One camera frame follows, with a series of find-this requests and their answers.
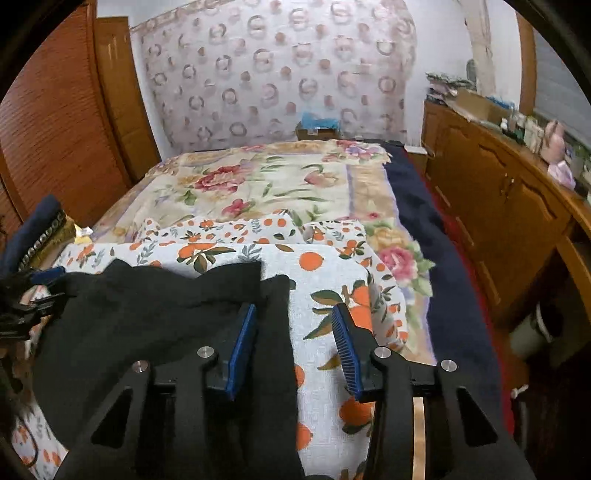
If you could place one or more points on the orange fruit print sheet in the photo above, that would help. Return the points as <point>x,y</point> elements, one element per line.
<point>314,286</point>

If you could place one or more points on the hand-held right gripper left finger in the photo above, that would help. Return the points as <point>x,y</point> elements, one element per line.
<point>240,350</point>

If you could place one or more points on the open cardboard box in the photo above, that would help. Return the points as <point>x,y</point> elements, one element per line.
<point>475,106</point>

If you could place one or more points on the beige window curtain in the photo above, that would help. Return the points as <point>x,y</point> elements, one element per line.
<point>480,37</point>

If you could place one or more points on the white waste bin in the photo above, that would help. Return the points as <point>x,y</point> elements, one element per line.
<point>533,332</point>

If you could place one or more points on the circle patterned curtain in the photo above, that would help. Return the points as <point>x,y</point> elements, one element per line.
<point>277,69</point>

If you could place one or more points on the wooden window frame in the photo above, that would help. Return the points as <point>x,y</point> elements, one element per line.
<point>525,60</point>

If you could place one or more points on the black t-shirt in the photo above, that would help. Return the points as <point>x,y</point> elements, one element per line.
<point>161,304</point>

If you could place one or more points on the pink bottle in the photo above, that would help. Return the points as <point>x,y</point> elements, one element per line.
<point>554,143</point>

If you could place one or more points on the cardboard box with blue cloth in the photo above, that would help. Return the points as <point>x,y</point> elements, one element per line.
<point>317,124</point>

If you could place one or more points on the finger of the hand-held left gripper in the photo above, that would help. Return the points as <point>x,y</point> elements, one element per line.
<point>48,274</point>
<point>46,305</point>

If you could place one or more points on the navy blanket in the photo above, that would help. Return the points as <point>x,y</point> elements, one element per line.
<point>415,207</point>

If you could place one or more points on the wooden sideboard cabinet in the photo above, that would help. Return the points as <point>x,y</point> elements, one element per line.
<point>498,184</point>

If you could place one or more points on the navy garment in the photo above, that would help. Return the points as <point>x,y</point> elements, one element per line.
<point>37,221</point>

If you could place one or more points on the pink tissue box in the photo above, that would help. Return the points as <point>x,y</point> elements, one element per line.
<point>563,174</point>

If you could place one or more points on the stack of folded cloths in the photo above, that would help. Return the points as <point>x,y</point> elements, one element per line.
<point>445,85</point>

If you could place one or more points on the group of small bottles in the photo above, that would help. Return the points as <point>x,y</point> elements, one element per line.
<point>524,129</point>

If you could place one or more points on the grey window blind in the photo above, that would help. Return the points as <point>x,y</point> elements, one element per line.
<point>561,87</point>

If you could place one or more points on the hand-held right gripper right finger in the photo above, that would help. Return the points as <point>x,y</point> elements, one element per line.
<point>346,355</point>

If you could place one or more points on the wooden louvered wardrobe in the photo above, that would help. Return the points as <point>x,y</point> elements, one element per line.
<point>51,129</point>

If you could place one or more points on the red bed sheet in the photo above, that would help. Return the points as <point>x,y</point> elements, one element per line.
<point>502,383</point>

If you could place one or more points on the floral blanket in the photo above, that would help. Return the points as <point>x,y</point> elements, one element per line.
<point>277,184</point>

